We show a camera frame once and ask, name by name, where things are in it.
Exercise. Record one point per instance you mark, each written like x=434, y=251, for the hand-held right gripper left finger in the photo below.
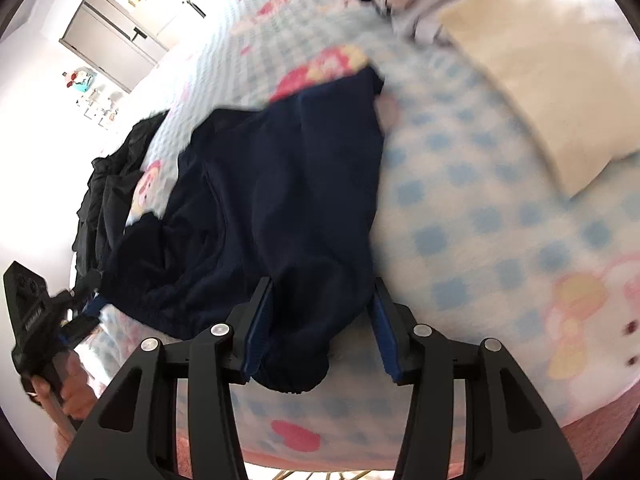
x=260, y=325

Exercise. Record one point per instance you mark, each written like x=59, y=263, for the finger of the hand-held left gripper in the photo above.
x=82, y=292

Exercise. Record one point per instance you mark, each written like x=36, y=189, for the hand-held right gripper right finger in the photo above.
x=382, y=330

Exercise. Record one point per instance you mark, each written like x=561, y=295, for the navy fleece garment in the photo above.
x=280, y=185

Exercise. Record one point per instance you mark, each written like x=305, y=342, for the black clothes pile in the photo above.
x=105, y=185

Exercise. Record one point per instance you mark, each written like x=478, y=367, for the pile of folded clothes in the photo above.
x=405, y=0

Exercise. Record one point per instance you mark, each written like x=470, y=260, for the person's left hand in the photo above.
x=75, y=390

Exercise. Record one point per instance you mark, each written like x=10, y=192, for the blue checked printed blanket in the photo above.
x=475, y=210

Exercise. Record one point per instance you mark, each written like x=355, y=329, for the pink bed sheet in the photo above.
x=600, y=425

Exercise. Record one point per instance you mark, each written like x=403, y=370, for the grey white cabinet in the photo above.
x=105, y=35

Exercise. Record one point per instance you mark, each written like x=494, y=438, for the cream folded cloth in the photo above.
x=540, y=75

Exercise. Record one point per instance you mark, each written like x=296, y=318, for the colourful wall ornament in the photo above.
x=80, y=78

